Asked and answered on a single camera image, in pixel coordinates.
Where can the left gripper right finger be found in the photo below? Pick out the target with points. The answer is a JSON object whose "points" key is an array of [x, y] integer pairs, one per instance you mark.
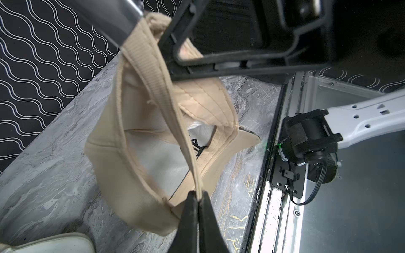
{"points": [[210, 238]]}

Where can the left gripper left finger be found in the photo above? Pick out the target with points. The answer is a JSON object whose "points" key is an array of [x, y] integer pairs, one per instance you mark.
{"points": [[185, 240]]}

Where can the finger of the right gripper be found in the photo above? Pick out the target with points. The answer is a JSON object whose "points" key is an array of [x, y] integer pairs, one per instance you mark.
{"points": [[299, 36], [115, 19]]}

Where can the tan baseball cap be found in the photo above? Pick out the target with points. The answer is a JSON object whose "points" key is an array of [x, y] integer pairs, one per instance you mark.
{"points": [[157, 139]]}

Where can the white baseball cap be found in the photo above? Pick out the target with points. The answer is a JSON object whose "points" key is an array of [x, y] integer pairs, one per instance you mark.
{"points": [[63, 243]]}

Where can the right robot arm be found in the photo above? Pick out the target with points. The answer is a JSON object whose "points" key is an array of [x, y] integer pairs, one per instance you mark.
{"points": [[312, 134]]}

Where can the black orange tool case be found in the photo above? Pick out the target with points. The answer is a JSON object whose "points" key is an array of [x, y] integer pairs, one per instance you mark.
{"points": [[229, 26]]}

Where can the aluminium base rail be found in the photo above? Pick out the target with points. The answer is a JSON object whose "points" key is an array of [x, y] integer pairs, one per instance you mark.
{"points": [[276, 224]]}

